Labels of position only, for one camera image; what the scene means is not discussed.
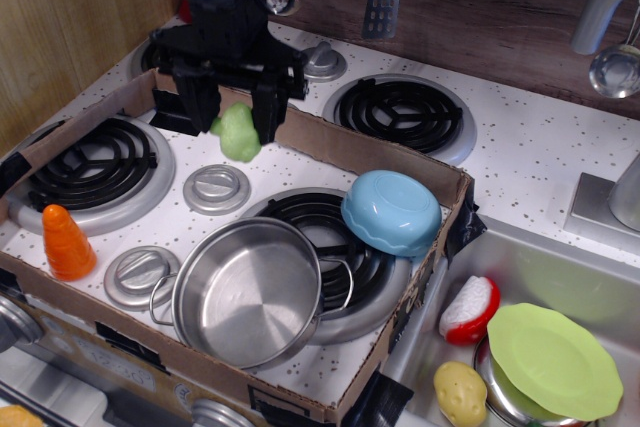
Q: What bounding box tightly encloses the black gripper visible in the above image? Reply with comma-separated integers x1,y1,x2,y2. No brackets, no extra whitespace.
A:
150,25,308,144

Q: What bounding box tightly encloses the light green toy broccoli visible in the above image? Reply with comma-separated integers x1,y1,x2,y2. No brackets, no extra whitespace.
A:
210,102,261,163

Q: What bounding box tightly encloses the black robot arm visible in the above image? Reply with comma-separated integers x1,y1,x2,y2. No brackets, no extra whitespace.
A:
150,0,307,144

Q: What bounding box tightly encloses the stainless steel pot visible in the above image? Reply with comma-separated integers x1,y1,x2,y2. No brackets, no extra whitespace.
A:
154,217,330,370

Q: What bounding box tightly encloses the silver back stove knob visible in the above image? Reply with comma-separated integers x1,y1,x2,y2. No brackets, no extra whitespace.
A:
303,41,347,82

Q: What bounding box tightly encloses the silver stove knob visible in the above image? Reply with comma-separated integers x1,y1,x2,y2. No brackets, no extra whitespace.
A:
303,41,347,82
103,246,181,312
183,164,251,216

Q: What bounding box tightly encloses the back left stove burner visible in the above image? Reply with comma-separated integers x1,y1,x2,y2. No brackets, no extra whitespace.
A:
127,39,162,80

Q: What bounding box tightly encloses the stove burner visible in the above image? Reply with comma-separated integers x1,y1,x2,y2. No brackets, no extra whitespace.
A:
322,74,477,165
8,115,176,236
127,39,162,80
244,188,412,345

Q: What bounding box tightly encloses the silver centre stove knob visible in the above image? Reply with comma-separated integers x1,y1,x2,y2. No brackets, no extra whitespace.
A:
183,164,251,216

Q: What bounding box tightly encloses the front left stove burner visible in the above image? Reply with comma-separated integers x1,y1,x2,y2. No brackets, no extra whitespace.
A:
8,115,176,236

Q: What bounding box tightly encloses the hanging metal spatula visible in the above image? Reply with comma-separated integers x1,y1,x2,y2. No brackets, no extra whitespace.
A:
361,0,400,40

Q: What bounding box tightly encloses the back right stove burner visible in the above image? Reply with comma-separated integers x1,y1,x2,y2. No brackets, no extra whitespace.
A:
322,74,477,165

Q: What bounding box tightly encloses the light blue plastic bowl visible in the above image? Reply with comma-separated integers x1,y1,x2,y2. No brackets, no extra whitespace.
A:
341,170,442,258

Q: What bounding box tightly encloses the silver front stove knob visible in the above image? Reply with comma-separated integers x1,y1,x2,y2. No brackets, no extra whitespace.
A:
103,246,181,312

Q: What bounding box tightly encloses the orange toy carrot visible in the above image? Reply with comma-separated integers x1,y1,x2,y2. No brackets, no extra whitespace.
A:
42,204,97,281

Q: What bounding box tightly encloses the front right stove burner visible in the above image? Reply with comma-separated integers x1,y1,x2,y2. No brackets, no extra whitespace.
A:
244,188,412,345

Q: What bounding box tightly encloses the brown cardboard fence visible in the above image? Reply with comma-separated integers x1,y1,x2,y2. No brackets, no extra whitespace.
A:
0,68,487,426

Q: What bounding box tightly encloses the silver left edge knob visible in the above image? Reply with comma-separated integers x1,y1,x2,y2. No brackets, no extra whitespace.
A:
0,297,44,352

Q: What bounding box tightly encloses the silver oven front knob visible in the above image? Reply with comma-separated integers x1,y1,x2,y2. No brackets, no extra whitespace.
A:
191,399,254,427

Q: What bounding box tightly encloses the red white toy food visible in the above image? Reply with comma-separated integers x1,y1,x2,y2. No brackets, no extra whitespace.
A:
439,276,501,346

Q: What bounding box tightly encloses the yellow toy potato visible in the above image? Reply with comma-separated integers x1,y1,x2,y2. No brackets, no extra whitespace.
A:
433,361,487,427

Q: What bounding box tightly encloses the hanging metal ladle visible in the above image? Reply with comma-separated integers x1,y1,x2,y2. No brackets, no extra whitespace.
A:
585,0,639,99

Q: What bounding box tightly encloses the silver sink faucet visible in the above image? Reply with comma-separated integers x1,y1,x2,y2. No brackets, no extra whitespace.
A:
564,0,639,254

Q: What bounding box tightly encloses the orange toy at corner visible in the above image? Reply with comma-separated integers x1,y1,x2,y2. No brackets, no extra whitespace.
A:
0,405,44,427

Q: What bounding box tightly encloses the metal bowl in sink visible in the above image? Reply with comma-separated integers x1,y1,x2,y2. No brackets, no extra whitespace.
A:
473,336,596,426

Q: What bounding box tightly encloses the light green plastic plate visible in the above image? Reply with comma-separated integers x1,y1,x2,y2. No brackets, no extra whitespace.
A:
488,303,624,421

